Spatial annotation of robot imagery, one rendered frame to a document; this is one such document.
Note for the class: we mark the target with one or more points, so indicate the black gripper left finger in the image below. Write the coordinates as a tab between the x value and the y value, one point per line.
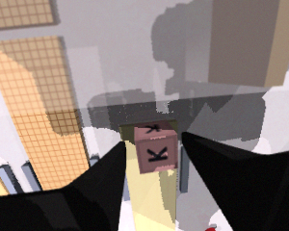
91	202

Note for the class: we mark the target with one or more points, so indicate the pink labelled cube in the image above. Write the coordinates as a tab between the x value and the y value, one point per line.
156	146

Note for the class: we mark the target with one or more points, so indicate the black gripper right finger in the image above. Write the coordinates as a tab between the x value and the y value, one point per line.
247	186

